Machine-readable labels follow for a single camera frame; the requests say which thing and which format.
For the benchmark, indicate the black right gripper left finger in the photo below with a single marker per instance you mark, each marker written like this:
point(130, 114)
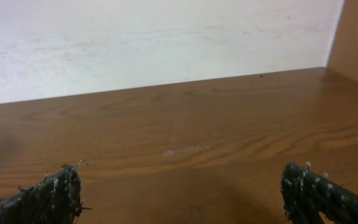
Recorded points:
point(56, 199)

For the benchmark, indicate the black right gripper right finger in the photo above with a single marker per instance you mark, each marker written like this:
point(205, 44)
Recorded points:
point(308, 195)

